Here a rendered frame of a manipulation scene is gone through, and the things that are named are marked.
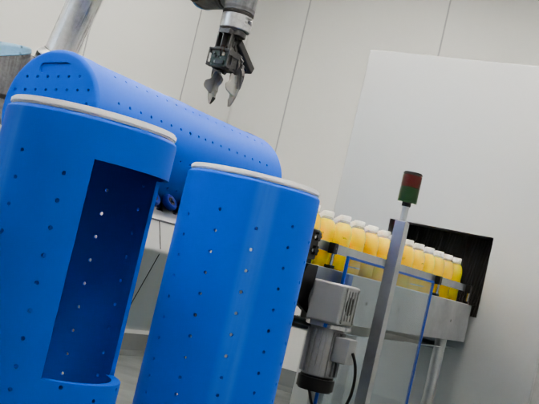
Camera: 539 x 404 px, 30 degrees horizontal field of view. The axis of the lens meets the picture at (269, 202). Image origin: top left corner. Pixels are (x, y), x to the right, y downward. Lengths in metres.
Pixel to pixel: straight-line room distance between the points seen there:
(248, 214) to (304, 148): 5.79
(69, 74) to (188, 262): 0.56
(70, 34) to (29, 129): 1.86
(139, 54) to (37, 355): 5.67
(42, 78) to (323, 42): 5.68
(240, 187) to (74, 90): 0.51
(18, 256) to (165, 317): 0.54
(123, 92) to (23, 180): 0.80
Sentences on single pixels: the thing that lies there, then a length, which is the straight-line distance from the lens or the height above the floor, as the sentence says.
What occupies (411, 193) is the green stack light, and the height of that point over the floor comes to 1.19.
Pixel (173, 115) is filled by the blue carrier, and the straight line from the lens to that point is 2.50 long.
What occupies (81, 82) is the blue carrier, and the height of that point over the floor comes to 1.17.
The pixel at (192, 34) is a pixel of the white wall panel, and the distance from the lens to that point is 7.62.
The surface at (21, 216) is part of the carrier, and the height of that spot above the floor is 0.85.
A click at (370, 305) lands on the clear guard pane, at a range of 3.36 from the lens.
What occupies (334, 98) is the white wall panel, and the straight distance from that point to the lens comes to 7.74.
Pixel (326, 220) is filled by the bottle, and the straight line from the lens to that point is 3.30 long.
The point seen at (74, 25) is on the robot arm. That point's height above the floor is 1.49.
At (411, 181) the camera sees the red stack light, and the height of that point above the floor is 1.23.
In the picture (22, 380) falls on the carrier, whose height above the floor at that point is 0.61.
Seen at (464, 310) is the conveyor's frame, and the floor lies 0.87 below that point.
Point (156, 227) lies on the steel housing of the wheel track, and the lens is 2.50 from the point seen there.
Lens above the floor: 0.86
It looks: 4 degrees up
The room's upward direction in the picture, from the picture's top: 13 degrees clockwise
